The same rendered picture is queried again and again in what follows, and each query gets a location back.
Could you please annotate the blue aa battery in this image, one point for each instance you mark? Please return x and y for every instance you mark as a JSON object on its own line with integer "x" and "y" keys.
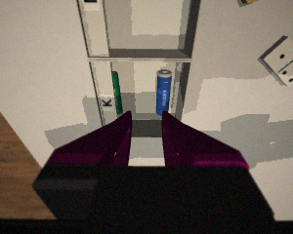
{"x": 164, "y": 78}

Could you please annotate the white domino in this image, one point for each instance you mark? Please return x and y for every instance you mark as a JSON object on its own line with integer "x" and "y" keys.
{"x": 279, "y": 59}

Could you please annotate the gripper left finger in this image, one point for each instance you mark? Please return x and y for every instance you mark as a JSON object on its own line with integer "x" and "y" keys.
{"x": 99, "y": 146}

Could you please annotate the grey three-compartment tray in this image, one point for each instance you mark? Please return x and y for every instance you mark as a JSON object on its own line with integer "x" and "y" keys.
{"x": 137, "y": 38}

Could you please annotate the green aa battery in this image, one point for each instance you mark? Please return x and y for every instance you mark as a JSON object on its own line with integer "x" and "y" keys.
{"x": 117, "y": 94}

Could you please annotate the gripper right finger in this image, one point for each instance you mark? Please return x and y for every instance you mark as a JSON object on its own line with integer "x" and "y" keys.
{"x": 194, "y": 147}

